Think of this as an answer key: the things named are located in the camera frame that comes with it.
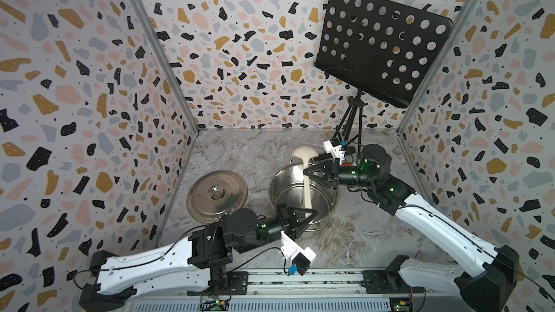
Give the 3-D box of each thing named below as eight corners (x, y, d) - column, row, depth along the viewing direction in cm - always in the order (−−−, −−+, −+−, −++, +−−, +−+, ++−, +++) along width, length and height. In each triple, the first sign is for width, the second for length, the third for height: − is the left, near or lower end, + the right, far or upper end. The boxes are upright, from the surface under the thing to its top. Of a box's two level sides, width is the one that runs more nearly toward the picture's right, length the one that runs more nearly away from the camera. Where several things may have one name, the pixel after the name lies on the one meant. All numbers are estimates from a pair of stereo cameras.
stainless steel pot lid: (180, 222, 90) (177, 219, 87) (197, 174, 105) (195, 170, 103) (243, 222, 90) (242, 220, 88) (250, 174, 106) (249, 171, 103)
